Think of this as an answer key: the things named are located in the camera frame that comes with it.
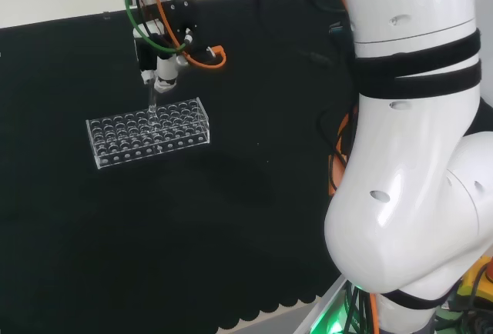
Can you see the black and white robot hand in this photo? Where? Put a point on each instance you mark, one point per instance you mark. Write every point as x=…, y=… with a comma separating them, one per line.
x=146, y=55

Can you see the yellow stop button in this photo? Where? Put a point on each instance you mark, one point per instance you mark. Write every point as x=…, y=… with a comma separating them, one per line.
x=475, y=280

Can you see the pale base plate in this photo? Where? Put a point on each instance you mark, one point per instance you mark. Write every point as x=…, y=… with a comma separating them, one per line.
x=319, y=307

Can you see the black bench cloth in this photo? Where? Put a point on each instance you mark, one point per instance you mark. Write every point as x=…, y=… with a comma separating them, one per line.
x=154, y=234

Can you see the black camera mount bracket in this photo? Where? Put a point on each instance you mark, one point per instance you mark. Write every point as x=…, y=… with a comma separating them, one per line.
x=185, y=14

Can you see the clear glass test tube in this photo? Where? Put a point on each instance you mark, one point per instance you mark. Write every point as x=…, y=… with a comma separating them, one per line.
x=152, y=111

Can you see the clear acrylic test tube rack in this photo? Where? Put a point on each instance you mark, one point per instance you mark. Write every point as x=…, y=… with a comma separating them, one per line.
x=115, y=145

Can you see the clear acrylic edge clip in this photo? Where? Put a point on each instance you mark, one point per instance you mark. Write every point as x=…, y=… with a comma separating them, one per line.
x=106, y=15

